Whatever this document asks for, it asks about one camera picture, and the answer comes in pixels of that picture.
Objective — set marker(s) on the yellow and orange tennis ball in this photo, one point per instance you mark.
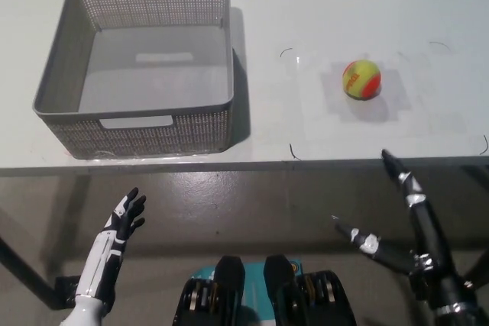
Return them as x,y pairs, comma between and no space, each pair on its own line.
361,78

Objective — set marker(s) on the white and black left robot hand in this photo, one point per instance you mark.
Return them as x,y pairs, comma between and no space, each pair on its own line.
114,238

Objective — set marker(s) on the black and teal robot body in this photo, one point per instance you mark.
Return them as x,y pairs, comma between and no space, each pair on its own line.
229,295

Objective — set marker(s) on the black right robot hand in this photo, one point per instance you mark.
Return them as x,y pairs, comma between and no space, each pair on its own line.
424,223

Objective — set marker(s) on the grey perforated plastic basket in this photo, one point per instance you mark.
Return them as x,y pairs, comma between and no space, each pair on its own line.
153,139

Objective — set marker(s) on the black metal table leg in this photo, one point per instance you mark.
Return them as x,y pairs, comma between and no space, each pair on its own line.
26,268

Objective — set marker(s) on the black table foot plate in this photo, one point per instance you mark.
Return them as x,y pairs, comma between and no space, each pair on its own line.
67,291

